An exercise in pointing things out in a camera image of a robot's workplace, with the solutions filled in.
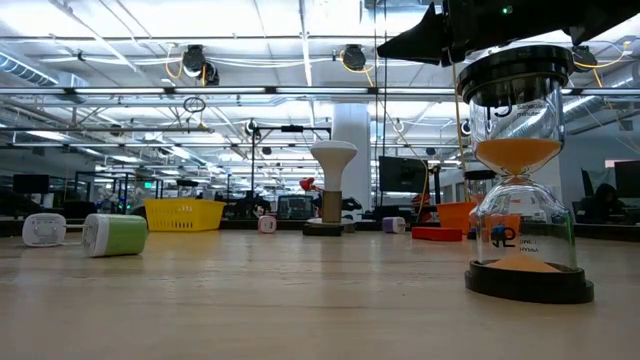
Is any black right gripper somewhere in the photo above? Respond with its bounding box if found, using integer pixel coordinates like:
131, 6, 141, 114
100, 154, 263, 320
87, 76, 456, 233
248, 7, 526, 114
376, 0, 572, 67

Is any red plastic box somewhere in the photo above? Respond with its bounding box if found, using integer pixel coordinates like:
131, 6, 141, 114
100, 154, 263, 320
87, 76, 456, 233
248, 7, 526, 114
411, 226, 464, 243

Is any white building column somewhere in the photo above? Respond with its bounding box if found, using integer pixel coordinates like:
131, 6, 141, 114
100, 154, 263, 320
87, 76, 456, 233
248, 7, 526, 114
331, 103, 374, 211

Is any large black monitor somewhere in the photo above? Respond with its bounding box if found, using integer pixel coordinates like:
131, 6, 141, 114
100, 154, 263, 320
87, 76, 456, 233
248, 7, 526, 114
378, 155, 429, 194

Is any blue based hourglass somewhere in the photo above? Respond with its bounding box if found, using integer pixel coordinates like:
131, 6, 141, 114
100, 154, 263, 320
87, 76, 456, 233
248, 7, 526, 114
462, 169, 497, 241

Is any white bulb table lamp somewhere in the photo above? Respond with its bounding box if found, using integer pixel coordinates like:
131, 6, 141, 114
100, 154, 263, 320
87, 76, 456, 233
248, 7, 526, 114
305, 140, 359, 227

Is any hourglass with orange sand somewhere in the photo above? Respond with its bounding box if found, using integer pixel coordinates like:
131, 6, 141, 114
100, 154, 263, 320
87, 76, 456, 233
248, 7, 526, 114
456, 44, 596, 305

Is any orange plastic basket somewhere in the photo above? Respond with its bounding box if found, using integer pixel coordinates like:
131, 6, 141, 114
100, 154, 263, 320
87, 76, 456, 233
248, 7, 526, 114
435, 201, 477, 235

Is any black desk monitor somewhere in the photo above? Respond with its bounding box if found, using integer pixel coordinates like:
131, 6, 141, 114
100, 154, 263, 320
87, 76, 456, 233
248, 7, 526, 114
613, 159, 640, 200

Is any yellow plastic basket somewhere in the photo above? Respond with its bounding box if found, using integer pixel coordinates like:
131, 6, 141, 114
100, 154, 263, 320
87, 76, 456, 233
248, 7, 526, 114
144, 198, 226, 233

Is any small black monitor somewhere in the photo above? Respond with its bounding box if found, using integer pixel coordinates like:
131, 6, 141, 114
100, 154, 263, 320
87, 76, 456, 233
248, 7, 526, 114
12, 173, 50, 195

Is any black ceiling cable reel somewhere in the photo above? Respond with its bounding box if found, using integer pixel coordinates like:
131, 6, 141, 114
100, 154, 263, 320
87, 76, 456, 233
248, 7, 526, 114
342, 44, 367, 72
571, 43, 600, 69
181, 43, 221, 86

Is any green white USB wall charger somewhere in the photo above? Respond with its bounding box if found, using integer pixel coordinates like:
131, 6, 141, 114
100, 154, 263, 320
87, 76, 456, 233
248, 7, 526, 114
64, 213, 149, 259

